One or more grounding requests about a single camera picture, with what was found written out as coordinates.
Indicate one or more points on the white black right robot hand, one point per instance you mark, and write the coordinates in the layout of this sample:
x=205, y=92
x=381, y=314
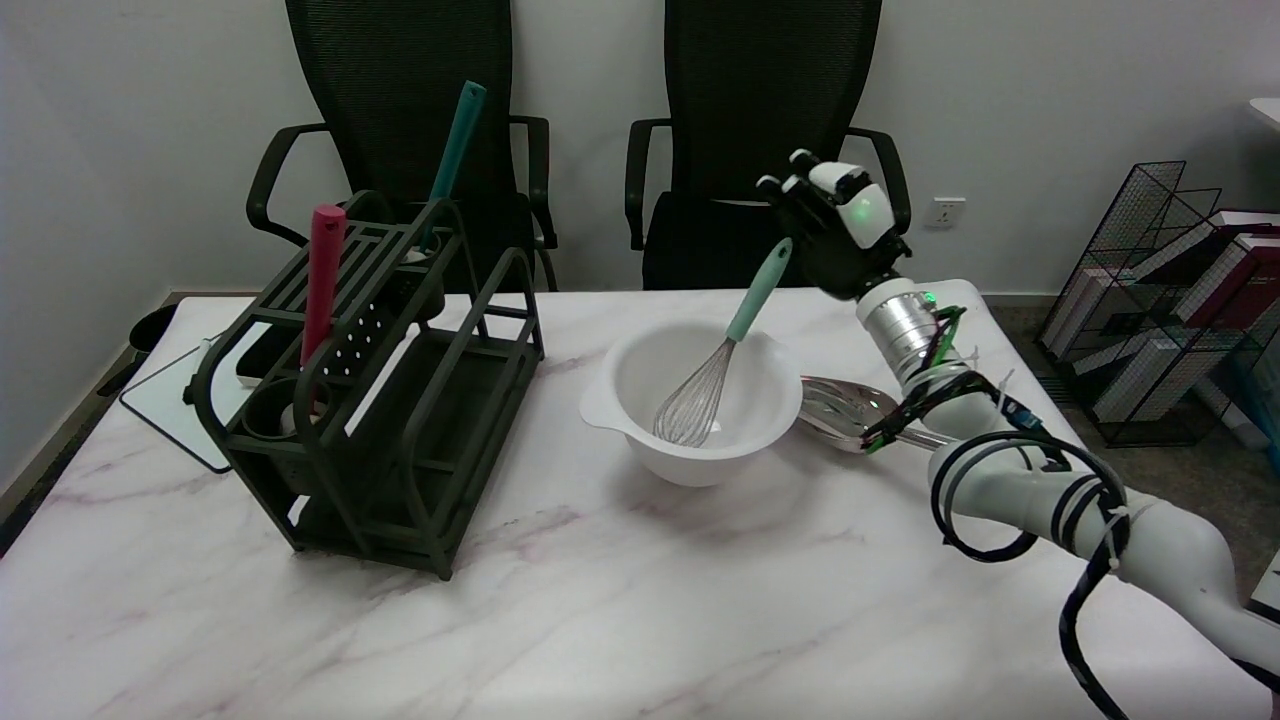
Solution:
x=845, y=245

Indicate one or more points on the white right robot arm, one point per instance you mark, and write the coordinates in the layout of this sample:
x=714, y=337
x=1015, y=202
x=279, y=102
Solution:
x=1160, y=530

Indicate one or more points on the white mixing bowl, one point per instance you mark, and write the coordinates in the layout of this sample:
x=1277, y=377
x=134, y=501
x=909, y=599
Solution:
x=760, y=400

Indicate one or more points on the stainless steel scoop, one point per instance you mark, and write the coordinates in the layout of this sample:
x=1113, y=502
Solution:
x=840, y=410

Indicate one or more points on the black mesh office chair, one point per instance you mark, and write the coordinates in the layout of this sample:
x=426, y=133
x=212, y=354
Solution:
x=740, y=100
x=400, y=90

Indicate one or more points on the white book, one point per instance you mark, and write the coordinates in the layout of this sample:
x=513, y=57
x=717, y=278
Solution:
x=1165, y=255

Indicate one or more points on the dark red book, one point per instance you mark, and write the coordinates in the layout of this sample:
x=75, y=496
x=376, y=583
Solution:
x=1240, y=285

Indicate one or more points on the white table corner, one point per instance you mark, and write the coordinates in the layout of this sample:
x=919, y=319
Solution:
x=1268, y=110

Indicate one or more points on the dark green utensil rack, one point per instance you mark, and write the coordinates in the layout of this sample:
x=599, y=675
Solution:
x=400, y=440

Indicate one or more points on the white board with black edge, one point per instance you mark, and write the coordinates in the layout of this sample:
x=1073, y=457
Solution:
x=175, y=400

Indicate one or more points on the black waste bin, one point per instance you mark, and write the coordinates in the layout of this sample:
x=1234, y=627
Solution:
x=152, y=328

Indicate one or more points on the white wall socket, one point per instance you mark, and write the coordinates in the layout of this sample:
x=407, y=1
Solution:
x=944, y=212

